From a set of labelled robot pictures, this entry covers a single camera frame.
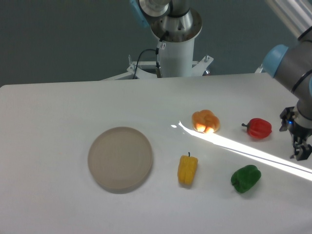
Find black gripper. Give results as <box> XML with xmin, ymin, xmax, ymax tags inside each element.
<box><xmin>290</xmin><ymin>117</ymin><xmax>312</xmax><ymax>161</ymax></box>

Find braided bread roll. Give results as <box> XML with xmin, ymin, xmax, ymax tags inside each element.
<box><xmin>192</xmin><ymin>110</ymin><xmax>220</xmax><ymax>134</ymax></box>

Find yellow bell pepper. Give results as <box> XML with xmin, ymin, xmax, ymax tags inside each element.
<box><xmin>177</xmin><ymin>152</ymin><xmax>198</xmax><ymax>186</ymax></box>

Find black cable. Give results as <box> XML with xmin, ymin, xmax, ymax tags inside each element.
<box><xmin>132</xmin><ymin>30</ymin><xmax>169</xmax><ymax>80</ymax></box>

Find red bell pepper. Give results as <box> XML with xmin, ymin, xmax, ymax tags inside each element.
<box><xmin>241</xmin><ymin>118</ymin><xmax>272</xmax><ymax>139</ymax></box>

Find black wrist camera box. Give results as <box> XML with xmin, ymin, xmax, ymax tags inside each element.
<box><xmin>279</xmin><ymin>107</ymin><xmax>294</xmax><ymax>132</ymax></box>

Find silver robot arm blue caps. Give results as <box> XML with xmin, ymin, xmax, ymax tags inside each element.
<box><xmin>130</xmin><ymin>0</ymin><xmax>312</xmax><ymax>160</ymax></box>

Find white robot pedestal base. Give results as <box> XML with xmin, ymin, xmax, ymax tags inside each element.
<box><xmin>99</xmin><ymin>7</ymin><xmax>265</xmax><ymax>81</ymax></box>

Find green bell pepper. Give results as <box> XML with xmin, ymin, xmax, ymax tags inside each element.
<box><xmin>231</xmin><ymin>165</ymin><xmax>262</xmax><ymax>194</ymax></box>

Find beige round plate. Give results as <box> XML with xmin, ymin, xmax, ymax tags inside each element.
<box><xmin>88</xmin><ymin>127</ymin><xmax>153</xmax><ymax>194</ymax></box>

